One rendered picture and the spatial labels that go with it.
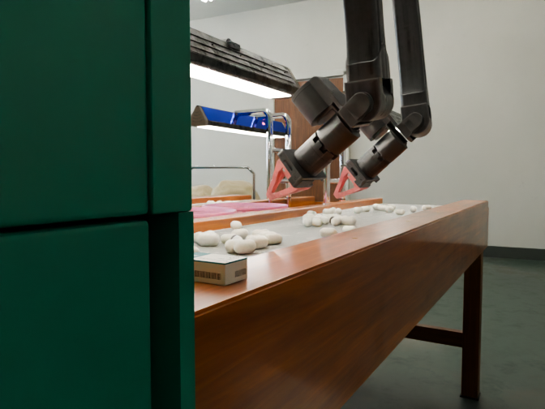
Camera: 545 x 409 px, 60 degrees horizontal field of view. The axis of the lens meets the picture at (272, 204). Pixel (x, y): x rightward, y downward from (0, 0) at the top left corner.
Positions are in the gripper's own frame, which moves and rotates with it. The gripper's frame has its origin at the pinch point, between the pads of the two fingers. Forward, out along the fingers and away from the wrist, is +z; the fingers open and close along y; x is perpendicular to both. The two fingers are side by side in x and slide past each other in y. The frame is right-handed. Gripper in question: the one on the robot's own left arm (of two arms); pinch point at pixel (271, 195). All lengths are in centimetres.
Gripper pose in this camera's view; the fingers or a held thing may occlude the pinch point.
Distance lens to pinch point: 87.9
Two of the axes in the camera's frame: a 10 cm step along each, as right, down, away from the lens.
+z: -6.7, 6.0, 4.4
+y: -5.1, 0.7, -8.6
